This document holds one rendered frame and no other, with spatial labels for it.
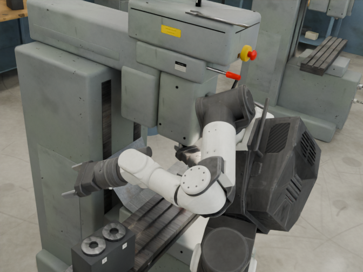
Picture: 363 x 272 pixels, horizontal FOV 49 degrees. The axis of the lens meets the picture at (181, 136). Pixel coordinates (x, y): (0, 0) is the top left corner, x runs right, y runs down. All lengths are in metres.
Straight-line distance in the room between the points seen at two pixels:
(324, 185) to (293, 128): 2.91
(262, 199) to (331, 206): 2.75
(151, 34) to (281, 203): 0.83
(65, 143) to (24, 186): 1.67
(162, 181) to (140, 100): 0.77
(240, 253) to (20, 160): 3.23
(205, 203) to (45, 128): 1.33
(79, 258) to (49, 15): 1.12
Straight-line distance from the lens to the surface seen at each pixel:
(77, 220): 2.33
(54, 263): 2.74
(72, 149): 2.04
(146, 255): 1.78
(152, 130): 4.27
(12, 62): 5.63
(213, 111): 1.08
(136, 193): 2.15
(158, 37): 1.58
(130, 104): 1.79
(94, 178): 1.21
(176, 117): 1.68
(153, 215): 1.96
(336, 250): 3.42
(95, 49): 1.85
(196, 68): 1.52
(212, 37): 1.44
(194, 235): 2.00
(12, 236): 3.26
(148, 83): 1.68
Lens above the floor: 2.24
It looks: 31 degrees down
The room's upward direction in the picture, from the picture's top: 6 degrees clockwise
